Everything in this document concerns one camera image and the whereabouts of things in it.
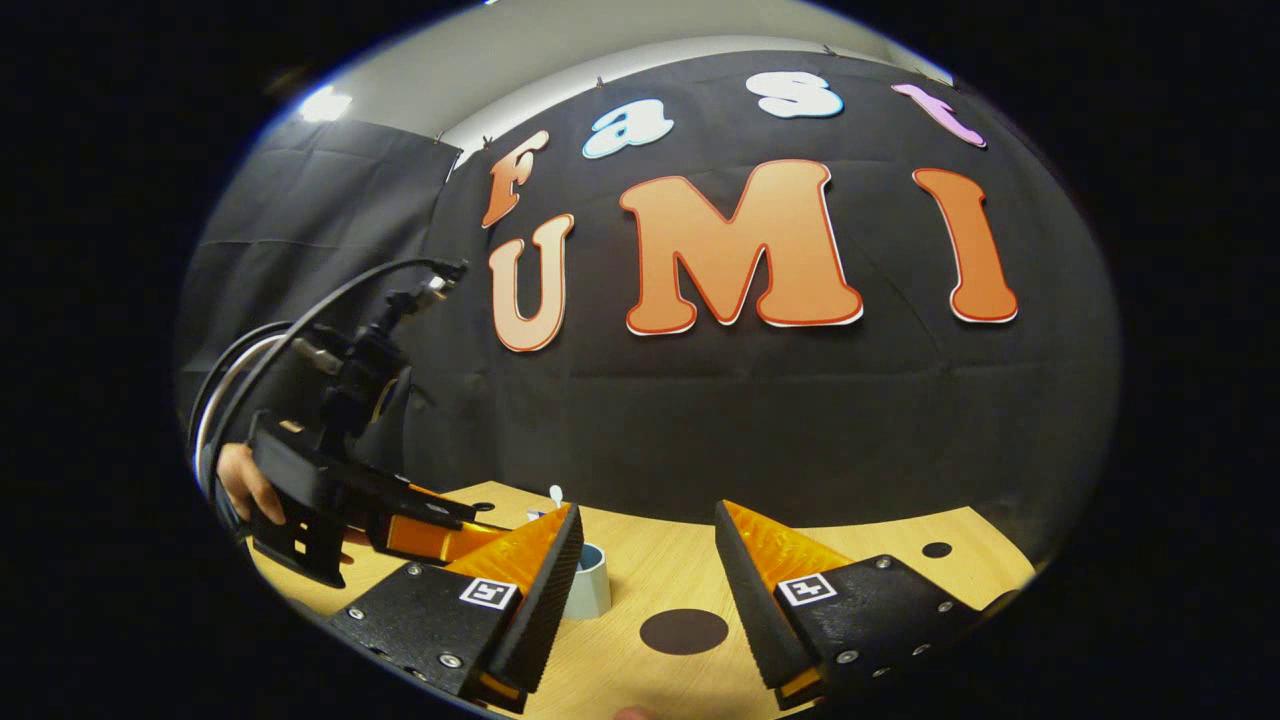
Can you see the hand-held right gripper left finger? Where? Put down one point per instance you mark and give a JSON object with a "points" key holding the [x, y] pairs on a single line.
{"points": [[545, 610]]}

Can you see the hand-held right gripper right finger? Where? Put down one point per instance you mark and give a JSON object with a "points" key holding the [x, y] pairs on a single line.
{"points": [[750, 610]]}

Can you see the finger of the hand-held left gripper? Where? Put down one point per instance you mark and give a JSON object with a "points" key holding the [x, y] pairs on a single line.
{"points": [[440, 538]]}

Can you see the dark brown round coaster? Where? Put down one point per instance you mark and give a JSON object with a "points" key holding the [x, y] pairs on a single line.
{"points": [[684, 631]]}

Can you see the wooden desktop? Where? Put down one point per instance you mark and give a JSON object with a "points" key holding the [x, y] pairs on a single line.
{"points": [[680, 570]]}

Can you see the black backdrop cloth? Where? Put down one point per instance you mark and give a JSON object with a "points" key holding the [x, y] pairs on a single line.
{"points": [[700, 430]]}

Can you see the ceiling light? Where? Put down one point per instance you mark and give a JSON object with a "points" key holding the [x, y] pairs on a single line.
{"points": [[325, 103]]}

